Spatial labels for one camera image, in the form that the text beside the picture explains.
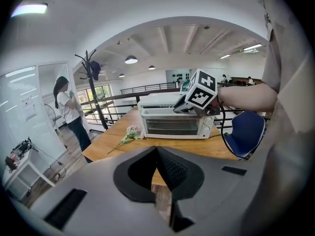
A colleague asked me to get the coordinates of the white side table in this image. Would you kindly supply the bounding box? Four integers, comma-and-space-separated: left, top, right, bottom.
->
1, 148, 58, 202

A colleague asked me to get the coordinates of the black metal railing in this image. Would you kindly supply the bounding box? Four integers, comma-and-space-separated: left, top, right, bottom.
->
80, 82, 247, 132

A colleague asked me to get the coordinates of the green and white bag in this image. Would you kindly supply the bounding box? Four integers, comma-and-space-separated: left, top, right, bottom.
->
179, 78, 192, 95

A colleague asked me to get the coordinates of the square ceiling light panel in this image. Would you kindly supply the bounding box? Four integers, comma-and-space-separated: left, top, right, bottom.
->
10, 3, 49, 18

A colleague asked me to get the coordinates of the long fluorescent tube light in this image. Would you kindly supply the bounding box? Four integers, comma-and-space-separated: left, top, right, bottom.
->
243, 43, 263, 52

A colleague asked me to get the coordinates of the pink artificial flower bouquet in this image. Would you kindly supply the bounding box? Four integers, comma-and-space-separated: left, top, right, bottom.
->
107, 124, 144, 155

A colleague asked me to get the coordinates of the black coat rack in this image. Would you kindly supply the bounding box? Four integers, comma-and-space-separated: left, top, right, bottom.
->
74, 50, 109, 130

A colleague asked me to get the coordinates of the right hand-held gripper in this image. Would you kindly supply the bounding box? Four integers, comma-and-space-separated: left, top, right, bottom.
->
173, 68, 221, 116

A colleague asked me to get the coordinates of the person's right forearm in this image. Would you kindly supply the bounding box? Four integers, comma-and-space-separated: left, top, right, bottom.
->
217, 83, 279, 113

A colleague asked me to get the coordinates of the dark garment on rack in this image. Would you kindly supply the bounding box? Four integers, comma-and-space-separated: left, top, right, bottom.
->
89, 60, 103, 81

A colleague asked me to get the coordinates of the bundle of black cables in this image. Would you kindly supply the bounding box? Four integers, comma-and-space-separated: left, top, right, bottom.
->
10, 137, 34, 157

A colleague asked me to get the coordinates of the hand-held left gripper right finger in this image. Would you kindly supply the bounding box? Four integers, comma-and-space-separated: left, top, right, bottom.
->
156, 146, 268, 233

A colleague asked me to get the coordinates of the paper notice on glass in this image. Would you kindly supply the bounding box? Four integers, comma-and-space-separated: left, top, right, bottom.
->
20, 95, 38, 122

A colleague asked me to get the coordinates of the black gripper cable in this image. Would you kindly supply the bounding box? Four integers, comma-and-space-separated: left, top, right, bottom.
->
220, 102, 250, 161

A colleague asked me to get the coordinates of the dark small box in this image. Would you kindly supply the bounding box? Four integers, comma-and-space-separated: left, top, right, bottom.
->
5, 156, 18, 170

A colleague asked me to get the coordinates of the blue chair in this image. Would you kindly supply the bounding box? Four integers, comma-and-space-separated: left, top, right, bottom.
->
223, 110, 267, 160

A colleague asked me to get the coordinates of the standing fan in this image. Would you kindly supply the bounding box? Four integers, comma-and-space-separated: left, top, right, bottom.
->
44, 103, 63, 135

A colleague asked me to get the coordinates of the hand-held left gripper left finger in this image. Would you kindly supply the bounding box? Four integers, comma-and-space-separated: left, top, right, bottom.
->
31, 146, 171, 236

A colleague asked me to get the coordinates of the white toaster oven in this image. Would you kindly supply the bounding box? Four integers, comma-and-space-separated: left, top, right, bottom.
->
137, 91, 216, 140

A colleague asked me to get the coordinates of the black floor cable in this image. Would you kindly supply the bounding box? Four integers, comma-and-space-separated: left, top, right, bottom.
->
34, 145, 67, 182

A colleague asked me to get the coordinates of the glass toaster oven door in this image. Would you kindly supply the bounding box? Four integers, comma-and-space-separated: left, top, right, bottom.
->
140, 108, 206, 137

